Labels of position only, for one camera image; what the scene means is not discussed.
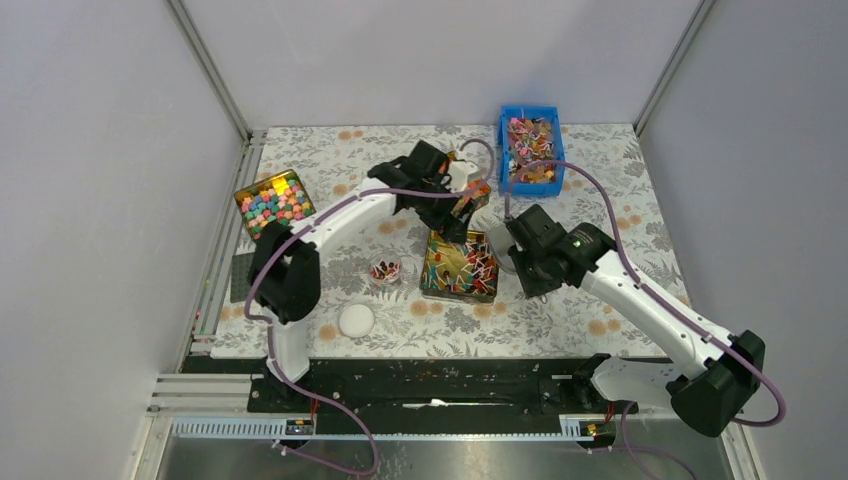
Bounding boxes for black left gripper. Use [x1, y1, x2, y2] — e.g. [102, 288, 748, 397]
[415, 173, 476, 244]

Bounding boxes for aluminium frame rails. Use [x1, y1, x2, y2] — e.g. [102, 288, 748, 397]
[139, 0, 266, 480]

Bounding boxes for grey perforated plate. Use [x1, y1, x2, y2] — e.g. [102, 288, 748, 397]
[229, 252, 254, 304]

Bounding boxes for floral tablecloth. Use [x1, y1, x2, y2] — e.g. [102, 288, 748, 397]
[257, 124, 687, 358]

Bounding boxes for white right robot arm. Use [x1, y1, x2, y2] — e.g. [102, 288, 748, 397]
[505, 205, 766, 437]

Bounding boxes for green tin with star candies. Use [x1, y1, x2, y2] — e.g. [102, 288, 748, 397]
[233, 169, 317, 240]

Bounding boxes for blue plastic bin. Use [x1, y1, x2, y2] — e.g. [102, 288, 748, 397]
[496, 105, 566, 197]

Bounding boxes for metal scoop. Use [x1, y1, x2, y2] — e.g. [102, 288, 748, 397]
[486, 224, 522, 275]

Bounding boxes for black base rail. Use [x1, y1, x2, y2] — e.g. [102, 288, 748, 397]
[181, 356, 627, 429]

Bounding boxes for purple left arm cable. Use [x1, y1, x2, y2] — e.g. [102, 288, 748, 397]
[243, 137, 497, 478]

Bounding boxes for white jar lid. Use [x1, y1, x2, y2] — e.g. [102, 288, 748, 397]
[338, 304, 376, 339]

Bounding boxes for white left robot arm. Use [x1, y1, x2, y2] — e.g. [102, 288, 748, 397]
[244, 140, 498, 411]

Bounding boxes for grey slotted cable duct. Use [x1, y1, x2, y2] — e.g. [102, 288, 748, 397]
[170, 415, 600, 442]

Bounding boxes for green tin with gummy candies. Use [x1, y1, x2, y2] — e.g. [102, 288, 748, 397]
[442, 151, 491, 219]

